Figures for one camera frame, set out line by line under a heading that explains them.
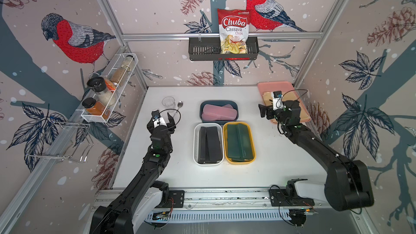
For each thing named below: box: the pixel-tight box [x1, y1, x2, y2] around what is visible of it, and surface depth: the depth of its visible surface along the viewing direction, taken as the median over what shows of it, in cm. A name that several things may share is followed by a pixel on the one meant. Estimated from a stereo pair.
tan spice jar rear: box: [109, 55, 135, 86], surface depth 81 cm
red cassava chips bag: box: [217, 8, 251, 55], surface depth 85 cm
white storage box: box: [192, 122, 225, 167], surface depth 91 cm
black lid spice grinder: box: [86, 76, 117, 107], surface depth 67 cm
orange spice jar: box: [81, 97, 111, 120], surface depth 63 cm
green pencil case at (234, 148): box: [227, 124, 243, 159], surface depth 90 cm
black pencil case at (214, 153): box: [205, 126, 223, 164], surface depth 89 cm
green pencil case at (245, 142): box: [238, 123, 254, 162], surface depth 89 cm
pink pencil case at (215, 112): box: [201, 104, 238, 121], surface depth 102 cm
